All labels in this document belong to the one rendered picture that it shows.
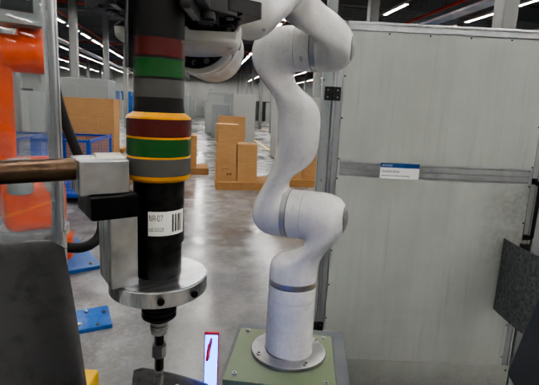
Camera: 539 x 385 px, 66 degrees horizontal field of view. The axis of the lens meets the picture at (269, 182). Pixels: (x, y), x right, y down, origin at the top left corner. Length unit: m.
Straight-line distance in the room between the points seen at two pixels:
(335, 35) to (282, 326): 0.68
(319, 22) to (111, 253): 0.69
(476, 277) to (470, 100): 0.94
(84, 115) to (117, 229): 8.12
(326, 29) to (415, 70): 1.36
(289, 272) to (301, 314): 0.11
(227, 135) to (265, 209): 6.87
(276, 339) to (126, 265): 0.82
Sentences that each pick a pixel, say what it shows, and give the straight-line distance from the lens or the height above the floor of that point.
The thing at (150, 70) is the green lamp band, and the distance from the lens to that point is 0.28.
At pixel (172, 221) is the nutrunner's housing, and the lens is 0.29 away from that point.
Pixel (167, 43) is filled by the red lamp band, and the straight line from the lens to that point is 0.28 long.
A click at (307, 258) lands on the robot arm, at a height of 1.22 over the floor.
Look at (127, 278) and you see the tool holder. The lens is 0.30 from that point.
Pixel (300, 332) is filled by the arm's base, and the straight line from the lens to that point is 1.07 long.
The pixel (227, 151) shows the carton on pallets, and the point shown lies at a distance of 7.85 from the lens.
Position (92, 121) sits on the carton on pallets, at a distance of 8.33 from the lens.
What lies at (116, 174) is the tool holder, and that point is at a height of 1.52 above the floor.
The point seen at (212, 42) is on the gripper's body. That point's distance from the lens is 0.35.
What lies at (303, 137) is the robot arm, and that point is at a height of 1.50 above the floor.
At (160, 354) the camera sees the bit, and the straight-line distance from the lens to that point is 0.35.
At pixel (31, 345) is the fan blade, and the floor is 1.36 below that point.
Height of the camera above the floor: 1.57
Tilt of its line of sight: 10 degrees down
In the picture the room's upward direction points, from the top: 3 degrees clockwise
